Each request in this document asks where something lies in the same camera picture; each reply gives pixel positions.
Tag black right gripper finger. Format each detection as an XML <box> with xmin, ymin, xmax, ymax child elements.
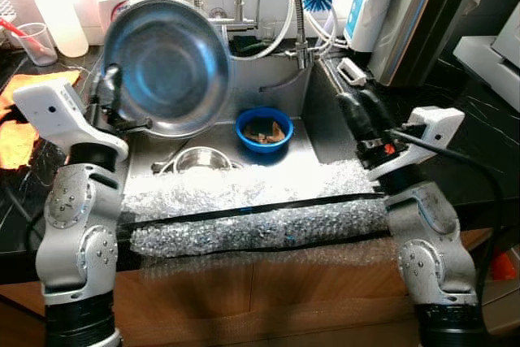
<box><xmin>357</xmin><ymin>87</ymin><xmax>397</xmax><ymax>140</ymax></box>
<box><xmin>336</xmin><ymin>89</ymin><xmax>371</xmax><ymax>143</ymax></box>

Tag translucent white bottle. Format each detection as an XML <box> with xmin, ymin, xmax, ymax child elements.
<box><xmin>32</xmin><ymin>0</ymin><xmax>89</xmax><ymax>59</ymax></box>

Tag large stainless steel plate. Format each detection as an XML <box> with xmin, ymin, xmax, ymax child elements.
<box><xmin>102</xmin><ymin>0</ymin><xmax>232</xmax><ymax>138</ymax></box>

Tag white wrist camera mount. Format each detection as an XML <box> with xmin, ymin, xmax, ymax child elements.
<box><xmin>366</xmin><ymin>106</ymin><xmax>466</xmax><ymax>184</ymax></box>
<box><xmin>12</xmin><ymin>79</ymin><xmax>129</xmax><ymax>161</ymax></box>

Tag stainless steel sink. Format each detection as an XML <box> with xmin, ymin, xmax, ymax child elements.
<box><xmin>120</xmin><ymin>42</ymin><xmax>376</xmax><ymax>197</ymax></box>

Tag wooden cabinet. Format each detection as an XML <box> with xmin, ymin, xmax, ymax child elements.
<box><xmin>0</xmin><ymin>225</ymin><xmax>520</xmax><ymax>347</ymax></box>

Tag brown scraps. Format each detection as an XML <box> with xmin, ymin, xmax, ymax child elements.
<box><xmin>246</xmin><ymin>119</ymin><xmax>287</xmax><ymax>146</ymax></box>

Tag white blue water purifier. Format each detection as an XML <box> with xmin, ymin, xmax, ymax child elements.
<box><xmin>345</xmin><ymin>0</ymin><xmax>399</xmax><ymax>51</ymax></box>

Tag stainless steel bowl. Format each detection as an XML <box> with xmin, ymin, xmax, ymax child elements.
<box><xmin>167</xmin><ymin>145</ymin><xmax>241</xmax><ymax>176</ymax></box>

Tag white flexible hose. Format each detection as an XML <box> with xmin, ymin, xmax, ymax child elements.
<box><xmin>227</xmin><ymin>0</ymin><xmax>342</xmax><ymax>62</ymax></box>

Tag small white plastic clip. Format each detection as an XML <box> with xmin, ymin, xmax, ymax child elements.
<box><xmin>336</xmin><ymin>57</ymin><xmax>368</xmax><ymax>86</ymax></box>

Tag dark green sponge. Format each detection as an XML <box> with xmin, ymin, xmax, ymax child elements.
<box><xmin>230</xmin><ymin>34</ymin><xmax>261</xmax><ymax>51</ymax></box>

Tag bubble wrap padding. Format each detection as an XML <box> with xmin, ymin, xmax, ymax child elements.
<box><xmin>120</xmin><ymin>160</ymin><xmax>389</xmax><ymax>258</ymax></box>

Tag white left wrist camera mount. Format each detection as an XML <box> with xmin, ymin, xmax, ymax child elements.
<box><xmin>12</xmin><ymin>79</ymin><xmax>129</xmax><ymax>161</ymax></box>

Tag chrome flexible hose faucet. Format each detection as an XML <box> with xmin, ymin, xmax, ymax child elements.
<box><xmin>280</xmin><ymin>0</ymin><xmax>314</xmax><ymax>70</ymax></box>

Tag dark grey rubber hose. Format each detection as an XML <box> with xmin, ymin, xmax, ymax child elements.
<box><xmin>258</xmin><ymin>63</ymin><xmax>311</xmax><ymax>94</ymax></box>

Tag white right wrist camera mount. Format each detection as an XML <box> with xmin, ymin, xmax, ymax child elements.
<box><xmin>366</xmin><ymin>106</ymin><xmax>466</xmax><ymax>184</ymax></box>

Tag clear plastic cup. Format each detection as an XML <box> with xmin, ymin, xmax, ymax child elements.
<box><xmin>10</xmin><ymin>22</ymin><xmax>59</xmax><ymax>67</ymax></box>

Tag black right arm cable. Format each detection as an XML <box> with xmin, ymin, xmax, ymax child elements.
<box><xmin>388</xmin><ymin>126</ymin><xmax>505</xmax><ymax>315</ymax></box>

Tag white kitchen appliance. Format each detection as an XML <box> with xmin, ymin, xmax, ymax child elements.
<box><xmin>453</xmin><ymin>6</ymin><xmax>520</xmax><ymax>112</ymax></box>

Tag black tape strip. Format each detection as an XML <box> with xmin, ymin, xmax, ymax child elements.
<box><xmin>122</xmin><ymin>189</ymin><xmax>383</xmax><ymax>230</ymax></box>

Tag small orange object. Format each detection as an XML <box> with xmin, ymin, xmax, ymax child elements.
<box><xmin>490</xmin><ymin>249</ymin><xmax>518</xmax><ymax>281</ymax></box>

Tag yellow cloth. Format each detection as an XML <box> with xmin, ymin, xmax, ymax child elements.
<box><xmin>0</xmin><ymin>69</ymin><xmax>82</xmax><ymax>171</ymax></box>

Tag blue plastic bowl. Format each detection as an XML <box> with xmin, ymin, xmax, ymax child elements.
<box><xmin>236</xmin><ymin>107</ymin><xmax>295</xmax><ymax>154</ymax></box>

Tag tall stainless steel appliance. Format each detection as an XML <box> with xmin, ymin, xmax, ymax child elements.
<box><xmin>370</xmin><ymin>0</ymin><xmax>488</xmax><ymax>88</ymax></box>

